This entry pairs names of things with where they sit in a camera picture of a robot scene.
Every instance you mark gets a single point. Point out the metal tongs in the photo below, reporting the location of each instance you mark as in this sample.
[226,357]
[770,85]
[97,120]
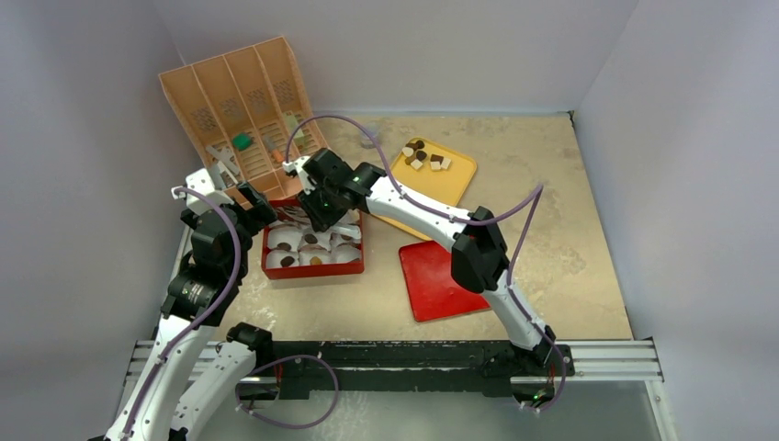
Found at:
[347,226]

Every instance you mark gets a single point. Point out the yellow tray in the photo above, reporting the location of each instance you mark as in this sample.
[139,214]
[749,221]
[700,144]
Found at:
[445,182]

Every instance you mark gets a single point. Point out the green eraser block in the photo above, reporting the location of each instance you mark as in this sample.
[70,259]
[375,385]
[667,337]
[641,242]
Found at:
[242,141]

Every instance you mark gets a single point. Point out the red chocolate box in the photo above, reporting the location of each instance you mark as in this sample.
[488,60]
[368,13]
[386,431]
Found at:
[340,256]

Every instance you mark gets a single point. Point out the metal bracket plate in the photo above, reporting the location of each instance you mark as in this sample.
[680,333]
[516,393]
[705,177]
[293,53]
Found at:
[224,154]

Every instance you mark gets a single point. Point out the orange handled cutter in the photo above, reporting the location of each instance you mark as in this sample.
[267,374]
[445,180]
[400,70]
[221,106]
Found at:
[273,151]

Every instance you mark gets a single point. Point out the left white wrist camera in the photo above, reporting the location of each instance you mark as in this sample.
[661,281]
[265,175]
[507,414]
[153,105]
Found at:
[201,193]

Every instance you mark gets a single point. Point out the peach desk organizer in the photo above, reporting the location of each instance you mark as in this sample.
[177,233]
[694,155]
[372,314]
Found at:
[247,90]

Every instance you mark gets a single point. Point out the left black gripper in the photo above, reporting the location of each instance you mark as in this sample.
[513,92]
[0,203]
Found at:
[258,214]

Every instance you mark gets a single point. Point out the small clear cup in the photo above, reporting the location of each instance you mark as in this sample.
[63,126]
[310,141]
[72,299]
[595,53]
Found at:
[369,137]

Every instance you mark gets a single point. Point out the red box lid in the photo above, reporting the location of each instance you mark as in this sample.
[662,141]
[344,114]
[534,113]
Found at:
[433,294]

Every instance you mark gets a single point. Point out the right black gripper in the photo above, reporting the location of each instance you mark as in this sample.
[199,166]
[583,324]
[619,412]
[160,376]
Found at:
[322,215]

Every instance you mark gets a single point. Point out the dark chocolate piece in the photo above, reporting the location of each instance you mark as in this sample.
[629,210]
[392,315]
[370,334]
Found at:
[287,261]

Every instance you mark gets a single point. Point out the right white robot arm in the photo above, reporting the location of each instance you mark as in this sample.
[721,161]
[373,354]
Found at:
[479,260]

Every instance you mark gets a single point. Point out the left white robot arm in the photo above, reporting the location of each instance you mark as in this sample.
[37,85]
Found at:
[168,403]

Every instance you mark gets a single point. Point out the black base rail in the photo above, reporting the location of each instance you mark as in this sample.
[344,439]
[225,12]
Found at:
[490,368]

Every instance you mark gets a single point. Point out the pale green sticky notes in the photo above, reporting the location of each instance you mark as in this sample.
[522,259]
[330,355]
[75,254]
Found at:
[298,135]

